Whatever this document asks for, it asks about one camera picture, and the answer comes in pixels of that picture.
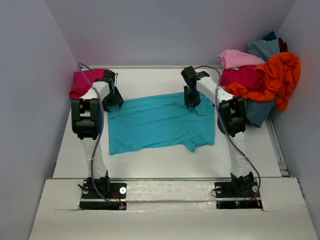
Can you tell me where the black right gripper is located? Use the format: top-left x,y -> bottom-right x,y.
184,85 -> 202,107

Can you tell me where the turquoise t-shirt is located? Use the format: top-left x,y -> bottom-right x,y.
107,92 -> 215,155

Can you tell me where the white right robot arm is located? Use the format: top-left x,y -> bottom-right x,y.
181,66 -> 258,199

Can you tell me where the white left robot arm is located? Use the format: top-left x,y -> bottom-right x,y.
69,68 -> 124,199

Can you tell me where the folded magenta t-shirt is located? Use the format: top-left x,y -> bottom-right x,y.
69,68 -> 108,99

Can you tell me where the pink t-shirt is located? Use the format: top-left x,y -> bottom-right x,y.
217,49 -> 266,70

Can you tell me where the magenta t-shirt in pile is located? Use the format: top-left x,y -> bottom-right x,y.
220,65 -> 259,88

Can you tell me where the slate blue t-shirt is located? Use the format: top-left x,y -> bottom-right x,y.
245,98 -> 276,128

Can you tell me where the orange t-shirt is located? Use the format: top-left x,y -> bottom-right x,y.
224,52 -> 301,111

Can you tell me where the grey-blue t-shirt at back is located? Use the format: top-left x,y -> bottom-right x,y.
246,39 -> 280,62

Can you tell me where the dark blue t-shirt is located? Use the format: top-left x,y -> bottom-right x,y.
262,31 -> 277,42

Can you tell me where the maroon t-shirt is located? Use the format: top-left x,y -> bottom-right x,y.
278,38 -> 288,53

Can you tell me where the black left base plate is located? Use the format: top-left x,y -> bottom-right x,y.
78,180 -> 128,211

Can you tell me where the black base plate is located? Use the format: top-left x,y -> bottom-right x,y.
78,180 -> 128,211
210,181 -> 263,210

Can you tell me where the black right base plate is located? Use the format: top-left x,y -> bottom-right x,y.
210,181 -> 263,210

